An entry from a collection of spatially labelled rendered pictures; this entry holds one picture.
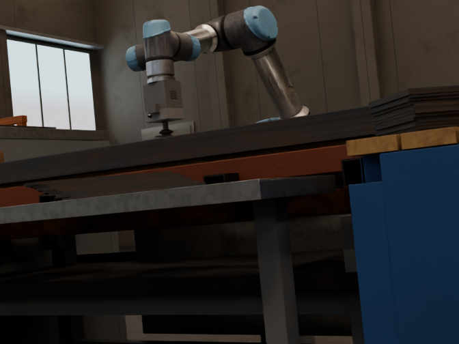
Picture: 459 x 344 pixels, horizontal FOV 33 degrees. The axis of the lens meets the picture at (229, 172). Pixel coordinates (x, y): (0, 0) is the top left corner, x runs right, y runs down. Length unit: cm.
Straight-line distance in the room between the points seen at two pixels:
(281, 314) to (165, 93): 96
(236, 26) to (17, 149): 90
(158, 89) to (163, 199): 90
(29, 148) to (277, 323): 177
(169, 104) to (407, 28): 1036
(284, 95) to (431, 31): 967
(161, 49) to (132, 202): 91
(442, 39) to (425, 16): 45
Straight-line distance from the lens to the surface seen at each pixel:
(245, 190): 114
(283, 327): 127
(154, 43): 212
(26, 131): 288
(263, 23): 250
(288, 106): 262
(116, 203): 129
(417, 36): 1225
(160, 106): 209
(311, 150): 145
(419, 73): 1218
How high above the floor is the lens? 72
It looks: 2 degrees up
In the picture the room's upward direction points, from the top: 5 degrees counter-clockwise
